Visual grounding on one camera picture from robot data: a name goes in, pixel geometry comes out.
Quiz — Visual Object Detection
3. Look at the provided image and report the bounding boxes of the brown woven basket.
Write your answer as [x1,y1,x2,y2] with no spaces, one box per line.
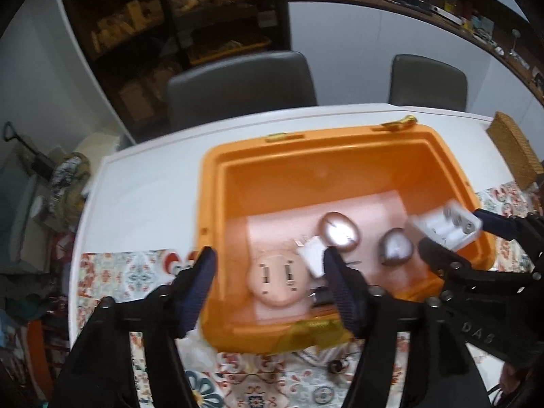
[487,111,544,191]

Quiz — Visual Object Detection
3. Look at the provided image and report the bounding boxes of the white stool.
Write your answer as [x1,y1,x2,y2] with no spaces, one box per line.
[81,133,129,167]

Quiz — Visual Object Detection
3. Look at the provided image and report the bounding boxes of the grey oval mouse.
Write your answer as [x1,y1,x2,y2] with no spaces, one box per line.
[378,227,414,266]

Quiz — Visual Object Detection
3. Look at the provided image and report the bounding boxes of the white battery case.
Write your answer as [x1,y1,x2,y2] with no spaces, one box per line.
[409,199,482,252]

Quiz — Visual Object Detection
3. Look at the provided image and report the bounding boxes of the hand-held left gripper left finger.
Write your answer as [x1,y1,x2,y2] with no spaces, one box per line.
[47,246,218,408]

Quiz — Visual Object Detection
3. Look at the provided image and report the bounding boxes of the white wall charger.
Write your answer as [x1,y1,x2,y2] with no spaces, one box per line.
[295,236,330,279]

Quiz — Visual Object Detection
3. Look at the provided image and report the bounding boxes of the pink round device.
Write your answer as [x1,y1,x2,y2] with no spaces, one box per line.
[247,250,307,307]

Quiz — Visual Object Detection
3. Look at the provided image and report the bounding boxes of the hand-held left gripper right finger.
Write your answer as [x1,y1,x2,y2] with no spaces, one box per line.
[323,247,494,408]

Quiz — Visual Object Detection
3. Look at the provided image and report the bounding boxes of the yellow crate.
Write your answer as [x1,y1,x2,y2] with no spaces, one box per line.
[187,36,273,65]

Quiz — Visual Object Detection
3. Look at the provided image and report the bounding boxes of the orange plastic box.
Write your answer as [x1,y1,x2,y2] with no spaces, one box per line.
[198,124,497,354]

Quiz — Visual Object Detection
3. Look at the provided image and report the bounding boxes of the patterned table mat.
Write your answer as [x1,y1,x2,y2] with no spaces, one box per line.
[76,178,544,408]

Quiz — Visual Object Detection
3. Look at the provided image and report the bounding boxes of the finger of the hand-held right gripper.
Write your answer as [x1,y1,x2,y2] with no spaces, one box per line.
[472,208,544,260]
[419,238,532,294]

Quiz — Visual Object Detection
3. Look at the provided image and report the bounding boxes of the patterned cloth bag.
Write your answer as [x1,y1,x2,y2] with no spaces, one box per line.
[49,153,92,226]

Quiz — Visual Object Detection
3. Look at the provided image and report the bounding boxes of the rose gold oval mouse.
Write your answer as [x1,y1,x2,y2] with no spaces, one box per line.
[318,211,362,248]

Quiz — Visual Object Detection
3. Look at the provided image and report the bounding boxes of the grey chair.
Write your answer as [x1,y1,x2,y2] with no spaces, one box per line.
[166,50,319,130]
[389,54,468,111]

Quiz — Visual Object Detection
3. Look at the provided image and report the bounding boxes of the dark wooden shelf cabinet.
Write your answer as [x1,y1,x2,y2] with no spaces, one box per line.
[55,0,294,143]

